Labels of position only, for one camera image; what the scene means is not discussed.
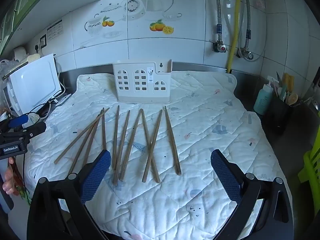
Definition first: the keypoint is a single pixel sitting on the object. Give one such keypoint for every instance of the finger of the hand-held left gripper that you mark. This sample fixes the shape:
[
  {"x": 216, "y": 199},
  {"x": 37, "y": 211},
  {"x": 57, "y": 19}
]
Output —
[
  {"x": 16, "y": 121},
  {"x": 32, "y": 130}
]

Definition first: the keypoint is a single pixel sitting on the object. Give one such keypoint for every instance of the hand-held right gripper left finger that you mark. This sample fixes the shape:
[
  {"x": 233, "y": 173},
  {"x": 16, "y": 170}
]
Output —
[{"x": 97, "y": 177}]

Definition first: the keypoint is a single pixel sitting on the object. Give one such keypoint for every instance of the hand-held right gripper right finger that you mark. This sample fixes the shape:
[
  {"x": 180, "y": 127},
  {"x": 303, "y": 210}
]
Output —
[{"x": 225, "y": 177}]

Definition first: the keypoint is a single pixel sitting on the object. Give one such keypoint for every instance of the set of wooden chopsticks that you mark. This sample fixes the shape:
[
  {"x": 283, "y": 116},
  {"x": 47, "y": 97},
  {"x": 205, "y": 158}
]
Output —
[{"x": 153, "y": 140}]

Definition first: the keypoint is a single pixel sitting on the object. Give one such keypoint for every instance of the white plastic chopstick holder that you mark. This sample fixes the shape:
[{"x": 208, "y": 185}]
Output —
[{"x": 130, "y": 96}]

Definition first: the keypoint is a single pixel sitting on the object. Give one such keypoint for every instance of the bunch of kitchen utensils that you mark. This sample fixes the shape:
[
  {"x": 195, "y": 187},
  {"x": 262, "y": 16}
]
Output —
[{"x": 287, "y": 85}]

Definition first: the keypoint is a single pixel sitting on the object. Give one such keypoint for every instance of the person's left hand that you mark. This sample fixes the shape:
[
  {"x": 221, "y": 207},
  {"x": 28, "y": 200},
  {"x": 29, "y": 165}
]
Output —
[{"x": 8, "y": 183}]

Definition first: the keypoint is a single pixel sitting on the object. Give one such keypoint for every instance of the white power adapter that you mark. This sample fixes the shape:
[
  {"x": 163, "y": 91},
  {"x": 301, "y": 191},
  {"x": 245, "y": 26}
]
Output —
[{"x": 32, "y": 118}]

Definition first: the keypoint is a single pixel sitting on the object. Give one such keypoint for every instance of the white microwave oven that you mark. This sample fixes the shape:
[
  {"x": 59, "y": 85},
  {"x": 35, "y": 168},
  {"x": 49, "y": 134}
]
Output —
[{"x": 35, "y": 85}]

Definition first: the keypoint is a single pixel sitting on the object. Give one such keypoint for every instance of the white power strip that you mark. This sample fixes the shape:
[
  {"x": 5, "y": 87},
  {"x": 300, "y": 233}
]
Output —
[{"x": 61, "y": 99}]

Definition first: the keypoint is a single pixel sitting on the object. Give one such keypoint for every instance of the black flat tray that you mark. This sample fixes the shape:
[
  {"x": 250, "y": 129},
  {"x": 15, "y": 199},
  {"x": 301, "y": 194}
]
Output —
[{"x": 15, "y": 69}]

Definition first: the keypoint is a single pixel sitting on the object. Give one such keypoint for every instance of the white quilted mat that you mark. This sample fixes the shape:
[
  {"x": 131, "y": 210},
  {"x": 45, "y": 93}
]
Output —
[{"x": 200, "y": 130}]

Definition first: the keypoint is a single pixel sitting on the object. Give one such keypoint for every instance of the clear plastic bag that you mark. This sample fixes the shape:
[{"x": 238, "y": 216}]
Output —
[{"x": 6, "y": 67}]

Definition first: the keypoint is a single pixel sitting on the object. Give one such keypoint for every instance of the cream foam block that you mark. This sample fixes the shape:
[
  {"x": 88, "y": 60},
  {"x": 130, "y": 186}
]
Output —
[{"x": 33, "y": 58}]

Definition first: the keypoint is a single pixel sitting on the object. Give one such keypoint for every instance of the white paper roll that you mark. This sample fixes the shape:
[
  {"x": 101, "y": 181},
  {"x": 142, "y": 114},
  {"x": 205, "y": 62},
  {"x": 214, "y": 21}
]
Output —
[{"x": 20, "y": 53}]

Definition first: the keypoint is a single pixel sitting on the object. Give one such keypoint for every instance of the black utensil pot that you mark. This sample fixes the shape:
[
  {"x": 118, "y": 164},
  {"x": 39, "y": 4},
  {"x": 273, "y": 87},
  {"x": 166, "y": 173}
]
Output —
[{"x": 278, "y": 116}]

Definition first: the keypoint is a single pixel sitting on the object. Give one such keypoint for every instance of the teal plastic bottle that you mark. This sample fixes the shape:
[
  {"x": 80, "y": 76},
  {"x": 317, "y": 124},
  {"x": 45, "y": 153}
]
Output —
[{"x": 262, "y": 100}]

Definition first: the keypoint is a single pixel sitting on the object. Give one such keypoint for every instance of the green plastic basket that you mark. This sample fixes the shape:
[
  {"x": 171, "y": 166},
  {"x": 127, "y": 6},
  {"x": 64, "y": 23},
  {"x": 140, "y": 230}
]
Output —
[{"x": 311, "y": 162}]

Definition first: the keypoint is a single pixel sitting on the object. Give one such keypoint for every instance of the metal pipe valve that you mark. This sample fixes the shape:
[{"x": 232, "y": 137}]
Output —
[{"x": 246, "y": 55}]

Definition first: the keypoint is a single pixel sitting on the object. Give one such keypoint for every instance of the yellow gas pipe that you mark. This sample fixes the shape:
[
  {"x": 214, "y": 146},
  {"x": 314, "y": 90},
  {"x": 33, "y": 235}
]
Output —
[{"x": 236, "y": 17}]

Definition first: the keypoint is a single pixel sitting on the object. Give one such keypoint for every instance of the black wall socket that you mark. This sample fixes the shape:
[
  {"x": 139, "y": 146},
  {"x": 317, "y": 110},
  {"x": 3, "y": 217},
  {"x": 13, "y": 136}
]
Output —
[{"x": 43, "y": 40}]

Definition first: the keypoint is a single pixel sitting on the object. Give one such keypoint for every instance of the white chart wall sticker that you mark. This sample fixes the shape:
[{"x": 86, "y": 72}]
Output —
[{"x": 55, "y": 30}]

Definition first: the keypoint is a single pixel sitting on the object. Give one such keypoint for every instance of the green wall cabinet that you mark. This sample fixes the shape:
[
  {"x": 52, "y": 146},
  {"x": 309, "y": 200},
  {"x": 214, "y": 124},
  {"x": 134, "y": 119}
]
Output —
[{"x": 45, "y": 7}]

